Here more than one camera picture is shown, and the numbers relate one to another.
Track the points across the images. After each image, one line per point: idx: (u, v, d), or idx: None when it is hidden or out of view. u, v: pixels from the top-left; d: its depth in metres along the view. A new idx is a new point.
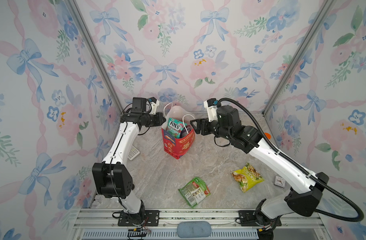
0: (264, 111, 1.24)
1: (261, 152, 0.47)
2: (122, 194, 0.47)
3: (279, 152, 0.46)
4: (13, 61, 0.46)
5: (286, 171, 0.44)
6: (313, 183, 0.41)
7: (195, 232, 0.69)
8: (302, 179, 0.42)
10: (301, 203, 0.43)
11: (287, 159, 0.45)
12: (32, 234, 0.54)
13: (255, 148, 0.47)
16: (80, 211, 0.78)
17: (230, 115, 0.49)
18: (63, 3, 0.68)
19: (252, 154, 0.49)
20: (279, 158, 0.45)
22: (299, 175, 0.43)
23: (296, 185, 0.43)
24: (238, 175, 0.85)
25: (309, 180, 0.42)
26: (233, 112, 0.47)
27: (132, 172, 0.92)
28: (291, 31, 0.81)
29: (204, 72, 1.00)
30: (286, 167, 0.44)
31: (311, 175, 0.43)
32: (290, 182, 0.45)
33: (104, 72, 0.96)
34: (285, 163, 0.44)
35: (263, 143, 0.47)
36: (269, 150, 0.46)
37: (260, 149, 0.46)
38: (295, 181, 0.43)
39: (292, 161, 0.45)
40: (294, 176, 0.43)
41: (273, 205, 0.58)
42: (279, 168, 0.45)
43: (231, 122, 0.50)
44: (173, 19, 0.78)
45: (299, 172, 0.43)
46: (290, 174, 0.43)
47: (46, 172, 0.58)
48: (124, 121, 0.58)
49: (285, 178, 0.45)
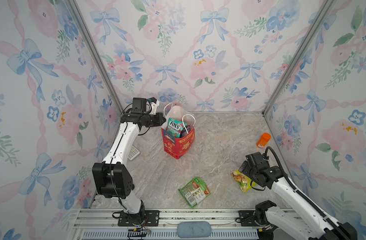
0: (264, 111, 1.24)
1: (280, 188, 0.53)
2: (122, 195, 0.47)
3: (297, 190, 0.51)
4: (13, 62, 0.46)
5: (302, 210, 0.47)
6: (330, 228, 0.41)
7: (195, 232, 0.69)
8: (318, 220, 0.43)
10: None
11: (305, 198, 0.48)
12: (32, 234, 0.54)
13: (275, 182, 0.54)
16: (80, 211, 0.78)
17: (252, 155, 0.66)
18: (63, 3, 0.68)
19: (275, 190, 0.55)
20: (296, 196, 0.49)
22: (314, 215, 0.44)
23: (313, 228, 0.44)
24: (238, 175, 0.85)
25: (326, 223, 0.42)
26: (256, 153, 0.64)
27: (132, 172, 0.92)
28: (291, 31, 0.81)
29: (204, 72, 1.00)
30: (302, 205, 0.47)
31: (328, 218, 0.43)
32: (309, 224, 0.45)
33: (104, 72, 0.96)
34: (302, 202, 0.48)
35: (283, 180, 0.54)
36: (287, 186, 0.52)
37: (279, 185, 0.53)
38: (311, 221, 0.44)
39: (310, 201, 0.47)
40: (309, 215, 0.45)
41: (284, 222, 0.56)
42: (297, 206, 0.48)
43: (255, 162, 0.65)
44: (173, 19, 0.78)
45: (315, 212, 0.45)
46: (305, 212, 0.46)
47: (46, 172, 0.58)
48: (124, 122, 0.58)
49: (304, 218, 0.47)
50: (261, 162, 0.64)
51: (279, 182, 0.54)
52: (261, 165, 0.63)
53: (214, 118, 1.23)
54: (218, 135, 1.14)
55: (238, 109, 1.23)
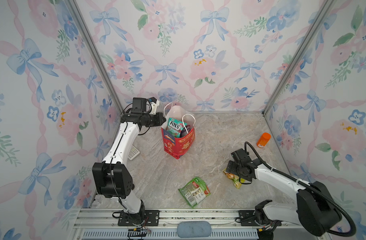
0: (264, 111, 1.24)
1: (261, 172, 0.59)
2: (122, 194, 0.47)
3: (273, 170, 0.57)
4: (13, 62, 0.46)
5: (281, 182, 0.52)
6: (302, 187, 0.47)
7: (195, 232, 0.69)
8: (292, 185, 0.48)
10: (303, 211, 0.44)
11: (280, 173, 0.55)
12: (32, 234, 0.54)
13: (255, 170, 0.61)
16: (80, 211, 0.78)
17: (236, 152, 0.73)
18: (63, 3, 0.68)
19: (259, 177, 0.61)
20: (273, 174, 0.56)
22: (289, 183, 0.50)
23: (292, 194, 0.48)
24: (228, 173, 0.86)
25: (299, 185, 0.48)
26: (240, 150, 0.72)
27: (132, 172, 0.92)
28: (291, 31, 0.81)
29: (204, 72, 1.00)
30: (279, 179, 0.52)
31: (299, 180, 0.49)
32: (289, 193, 0.49)
33: (104, 71, 0.96)
34: (279, 177, 0.53)
35: (262, 166, 0.61)
36: (266, 169, 0.59)
37: (260, 170, 0.60)
38: (289, 189, 0.49)
39: (284, 174, 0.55)
40: (286, 185, 0.50)
41: (280, 210, 0.57)
42: (277, 182, 0.53)
43: (239, 157, 0.73)
44: (173, 18, 0.78)
45: (289, 181, 0.50)
46: (283, 184, 0.51)
47: (46, 172, 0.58)
48: (124, 121, 0.58)
49: (285, 190, 0.51)
50: (244, 156, 0.71)
51: (258, 168, 0.61)
52: (244, 159, 0.71)
53: (214, 118, 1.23)
54: (218, 135, 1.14)
55: (238, 109, 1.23)
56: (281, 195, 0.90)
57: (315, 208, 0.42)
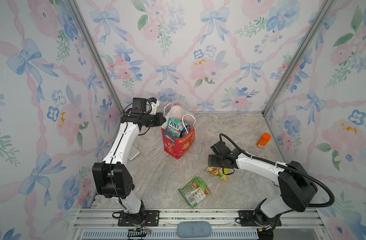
0: (264, 111, 1.24)
1: (241, 162, 0.61)
2: (122, 194, 0.47)
3: (252, 156, 0.59)
4: (13, 62, 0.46)
5: (261, 168, 0.54)
6: (282, 170, 0.48)
7: (195, 232, 0.69)
8: (272, 170, 0.50)
10: (286, 193, 0.46)
11: (259, 159, 0.57)
12: (32, 234, 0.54)
13: (236, 160, 0.62)
16: (80, 211, 0.78)
17: (216, 145, 0.72)
18: (63, 3, 0.68)
19: (240, 166, 0.62)
20: (252, 160, 0.57)
22: (269, 167, 0.51)
23: (274, 178, 0.50)
24: (212, 169, 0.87)
25: (279, 169, 0.49)
26: (219, 142, 0.72)
27: (132, 172, 0.92)
28: (291, 31, 0.81)
29: (204, 72, 1.00)
30: (259, 165, 0.54)
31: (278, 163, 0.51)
32: (269, 177, 0.52)
33: (104, 72, 0.96)
34: (258, 163, 0.55)
35: (242, 155, 0.62)
36: (245, 158, 0.60)
37: (240, 160, 0.61)
38: (270, 174, 0.51)
39: (263, 159, 0.56)
40: (266, 170, 0.52)
41: (272, 203, 0.58)
42: (257, 168, 0.55)
43: (219, 150, 0.72)
44: (173, 19, 0.78)
45: (269, 165, 0.52)
46: (263, 169, 0.53)
47: (46, 172, 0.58)
48: (124, 122, 0.58)
49: (265, 175, 0.54)
50: (224, 148, 0.71)
51: (239, 158, 0.62)
52: (225, 151, 0.71)
53: (214, 118, 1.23)
54: (219, 135, 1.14)
55: (238, 109, 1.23)
56: None
57: (296, 188, 0.45)
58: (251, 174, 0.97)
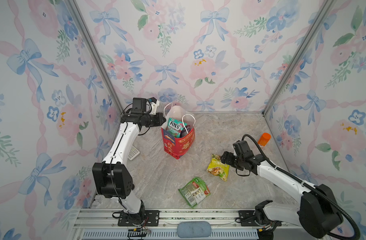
0: (264, 111, 1.24)
1: (263, 170, 0.58)
2: (122, 195, 0.47)
3: (277, 168, 0.55)
4: (13, 62, 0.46)
5: (284, 182, 0.50)
6: (308, 190, 0.45)
7: (195, 232, 0.69)
8: (296, 187, 0.46)
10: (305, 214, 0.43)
11: (284, 172, 0.53)
12: (32, 234, 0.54)
13: (258, 166, 0.59)
16: (80, 211, 0.78)
17: (239, 144, 0.69)
18: (63, 3, 0.68)
19: (261, 174, 0.59)
20: (276, 172, 0.54)
22: (293, 184, 0.48)
23: (296, 195, 0.46)
24: (212, 169, 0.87)
25: (304, 188, 0.46)
26: (242, 142, 0.68)
27: (132, 172, 0.92)
28: (291, 31, 0.81)
29: (204, 72, 1.00)
30: (283, 178, 0.51)
31: (305, 183, 0.47)
32: (292, 194, 0.48)
33: (104, 72, 0.96)
34: (282, 176, 0.52)
35: (265, 163, 0.59)
36: (269, 167, 0.56)
37: (263, 167, 0.57)
38: (293, 190, 0.47)
39: (289, 173, 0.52)
40: (290, 186, 0.48)
41: (279, 210, 0.57)
42: (280, 181, 0.52)
43: (241, 150, 0.69)
44: (173, 19, 0.78)
45: (294, 181, 0.48)
46: (287, 184, 0.49)
47: (46, 172, 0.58)
48: (124, 122, 0.58)
49: (287, 190, 0.50)
50: (247, 150, 0.68)
51: (261, 165, 0.58)
52: (247, 153, 0.68)
53: (214, 118, 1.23)
54: (218, 135, 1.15)
55: (238, 109, 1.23)
56: (281, 194, 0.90)
57: (319, 211, 0.42)
58: (251, 174, 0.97)
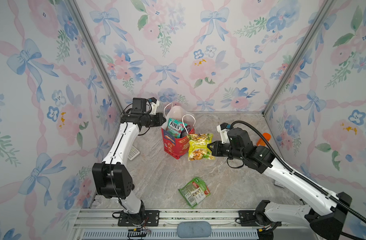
0: (264, 111, 1.24)
1: (275, 173, 0.48)
2: (122, 195, 0.47)
3: (293, 172, 0.46)
4: (13, 62, 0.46)
5: (303, 191, 0.44)
6: (334, 204, 0.40)
7: (195, 232, 0.69)
8: (322, 200, 0.41)
10: (324, 226, 0.42)
11: (303, 178, 0.45)
12: (32, 234, 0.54)
13: (268, 168, 0.48)
16: (80, 211, 0.78)
17: (240, 135, 0.52)
18: (63, 3, 0.68)
19: (266, 174, 0.50)
20: (294, 179, 0.45)
22: (318, 195, 0.42)
23: (316, 207, 0.42)
24: (194, 154, 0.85)
25: (330, 201, 0.41)
26: (243, 132, 0.52)
27: (132, 172, 0.92)
28: (291, 31, 0.81)
29: (204, 72, 1.00)
30: (302, 187, 0.44)
31: (331, 195, 0.42)
32: (311, 204, 0.43)
33: (104, 72, 0.96)
34: (300, 183, 0.44)
35: (276, 162, 0.48)
36: (283, 170, 0.47)
37: (274, 170, 0.47)
38: (315, 202, 0.42)
39: (309, 180, 0.45)
40: (312, 197, 0.42)
41: (284, 215, 0.56)
42: (297, 189, 0.45)
43: (242, 143, 0.53)
44: (173, 19, 0.78)
45: (317, 192, 0.42)
46: (307, 194, 0.43)
47: (46, 172, 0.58)
48: (124, 122, 0.58)
49: (305, 198, 0.44)
50: (247, 143, 0.53)
51: (273, 167, 0.47)
52: (249, 147, 0.54)
53: (214, 118, 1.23)
54: (218, 135, 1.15)
55: (238, 109, 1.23)
56: (281, 194, 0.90)
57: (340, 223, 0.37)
58: (251, 174, 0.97)
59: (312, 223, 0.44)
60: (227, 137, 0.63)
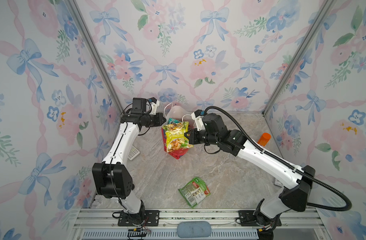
0: (264, 111, 1.24)
1: (247, 154, 0.49)
2: (122, 195, 0.47)
3: (264, 151, 0.48)
4: (13, 62, 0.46)
5: (273, 168, 0.46)
6: (300, 177, 0.43)
7: (195, 232, 0.69)
8: (289, 175, 0.43)
10: (293, 199, 0.44)
11: (272, 156, 0.47)
12: (32, 234, 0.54)
13: (241, 150, 0.49)
16: (80, 211, 0.78)
17: (215, 121, 0.52)
18: (63, 3, 0.68)
19: (239, 156, 0.52)
20: (265, 157, 0.47)
22: (286, 171, 0.44)
23: (284, 180, 0.45)
24: (171, 145, 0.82)
25: (296, 175, 0.43)
26: (217, 117, 0.51)
27: (132, 172, 0.92)
28: (291, 31, 0.81)
29: (204, 72, 1.00)
30: (272, 164, 0.46)
31: (297, 169, 0.44)
32: (279, 178, 0.46)
33: (104, 72, 0.96)
34: (270, 161, 0.46)
35: (248, 144, 0.50)
36: (255, 151, 0.48)
37: (246, 151, 0.48)
38: (283, 177, 0.45)
39: (277, 158, 0.47)
40: (281, 173, 0.44)
41: (271, 204, 0.58)
42: (267, 166, 0.47)
43: (217, 128, 0.53)
44: (173, 19, 0.78)
45: (285, 168, 0.45)
46: (277, 171, 0.45)
47: (46, 172, 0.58)
48: (124, 122, 0.58)
49: (273, 174, 0.47)
50: (221, 127, 0.53)
51: (245, 148, 0.49)
52: (223, 131, 0.54)
53: None
54: None
55: (238, 109, 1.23)
56: None
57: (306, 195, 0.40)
58: (251, 174, 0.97)
59: (283, 198, 0.47)
60: (202, 124, 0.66)
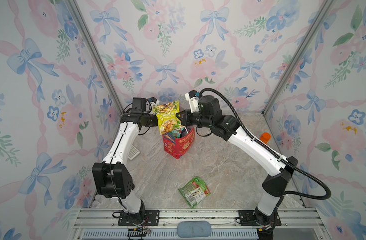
0: (264, 111, 1.24)
1: (238, 140, 0.50)
2: (122, 195, 0.47)
3: (254, 139, 0.49)
4: (13, 62, 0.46)
5: (260, 155, 0.48)
6: (283, 166, 0.45)
7: (195, 232, 0.69)
8: (274, 163, 0.46)
10: (272, 185, 0.48)
11: (261, 144, 0.49)
12: (32, 234, 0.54)
13: (233, 135, 0.50)
16: (80, 211, 0.78)
17: (211, 104, 0.51)
18: (63, 3, 0.68)
19: (230, 141, 0.53)
20: (254, 144, 0.48)
22: (271, 159, 0.46)
23: (268, 168, 0.47)
24: (165, 127, 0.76)
25: (281, 164, 0.46)
26: (214, 100, 0.50)
27: (132, 172, 0.92)
28: (291, 31, 0.81)
29: (204, 72, 1.00)
30: (259, 151, 0.47)
31: (282, 158, 0.47)
32: (264, 166, 0.49)
33: (104, 71, 0.96)
34: (258, 149, 0.48)
35: (240, 130, 0.51)
36: (246, 138, 0.49)
37: (237, 137, 0.50)
38: (268, 165, 0.47)
39: (266, 146, 0.49)
40: (267, 160, 0.47)
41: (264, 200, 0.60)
42: (255, 153, 0.49)
43: (212, 111, 0.52)
44: (173, 19, 0.78)
45: (271, 156, 0.47)
46: (263, 158, 0.47)
47: (46, 172, 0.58)
48: (124, 122, 0.58)
49: (260, 161, 0.49)
50: (217, 111, 0.53)
51: (237, 134, 0.50)
52: (217, 115, 0.54)
53: None
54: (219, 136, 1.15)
55: (238, 109, 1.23)
56: None
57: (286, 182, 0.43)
58: (252, 174, 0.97)
59: (264, 184, 0.50)
60: (196, 106, 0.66)
